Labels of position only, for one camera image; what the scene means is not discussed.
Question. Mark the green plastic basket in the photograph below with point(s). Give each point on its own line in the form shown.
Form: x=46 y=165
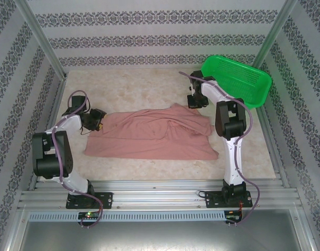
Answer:
x=235 y=78

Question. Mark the pink t-shirt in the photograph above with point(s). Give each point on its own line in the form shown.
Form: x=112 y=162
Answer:
x=149 y=136

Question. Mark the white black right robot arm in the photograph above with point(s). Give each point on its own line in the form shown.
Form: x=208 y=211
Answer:
x=233 y=157

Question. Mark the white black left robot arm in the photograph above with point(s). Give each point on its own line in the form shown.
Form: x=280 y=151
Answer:
x=68 y=124

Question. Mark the grey metal sheet panel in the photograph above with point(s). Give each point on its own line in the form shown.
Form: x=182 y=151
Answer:
x=160 y=238

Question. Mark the aluminium side rail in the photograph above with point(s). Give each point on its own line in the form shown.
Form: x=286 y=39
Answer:
x=58 y=99
x=269 y=136

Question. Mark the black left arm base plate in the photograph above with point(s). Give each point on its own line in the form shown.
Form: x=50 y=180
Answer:
x=107 y=200

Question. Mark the aluminium frame post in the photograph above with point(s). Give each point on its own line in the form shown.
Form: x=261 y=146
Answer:
x=46 y=44
x=276 y=34

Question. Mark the long ribbed aluminium rail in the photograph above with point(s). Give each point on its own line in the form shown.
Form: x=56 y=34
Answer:
x=160 y=198

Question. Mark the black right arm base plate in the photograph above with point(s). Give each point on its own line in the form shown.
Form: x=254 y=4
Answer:
x=212 y=201

